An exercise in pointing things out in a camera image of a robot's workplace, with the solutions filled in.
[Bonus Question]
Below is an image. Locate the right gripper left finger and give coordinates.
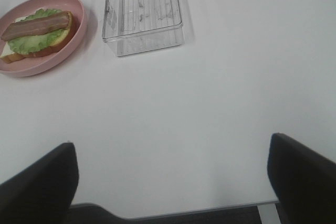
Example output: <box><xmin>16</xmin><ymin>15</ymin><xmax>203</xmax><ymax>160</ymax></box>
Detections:
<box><xmin>1</xmin><ymin>143</ymin><xmax>79</xmax><ymax>223</ymax></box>

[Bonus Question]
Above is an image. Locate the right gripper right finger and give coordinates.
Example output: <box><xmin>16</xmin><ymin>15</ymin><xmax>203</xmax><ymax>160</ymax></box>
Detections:
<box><xmin>267</xmin><ymin>133</ymin><xmax>335</xmax><ymax>223</ymax></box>

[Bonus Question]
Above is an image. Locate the white bread slice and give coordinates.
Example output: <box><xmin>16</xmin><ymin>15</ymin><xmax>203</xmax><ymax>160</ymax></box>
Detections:
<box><xmin>0</xmin><ymin>11</ymin><xmax>75</xmax><ymax>65</ymax></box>

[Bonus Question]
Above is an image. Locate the green lettuce leaf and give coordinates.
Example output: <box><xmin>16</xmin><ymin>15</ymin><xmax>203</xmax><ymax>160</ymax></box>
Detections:
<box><xmin>7</xmin><ymin>8</ymin><xmax>69</xmax><ymax>55</ymax></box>

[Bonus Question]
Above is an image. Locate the red bacon strip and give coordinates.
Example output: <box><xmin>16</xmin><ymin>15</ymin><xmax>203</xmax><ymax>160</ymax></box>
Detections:
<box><xmin>1</xmin><ymin>11</ymin><xmax>72</xmax><ymax>41</ymax></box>

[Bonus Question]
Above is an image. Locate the pink round plate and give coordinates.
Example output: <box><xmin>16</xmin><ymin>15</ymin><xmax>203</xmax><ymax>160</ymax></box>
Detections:
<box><xmin>0</xmin><ymin>0</ymin><xmax>88</xmax><ymax>78</ymax></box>

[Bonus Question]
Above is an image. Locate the right clear plastic tray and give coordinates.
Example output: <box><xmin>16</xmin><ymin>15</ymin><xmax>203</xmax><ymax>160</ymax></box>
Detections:
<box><xmin>102</xmin><ymin>0</ymin><xmax>184</xmax><ymax>57</ymax></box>

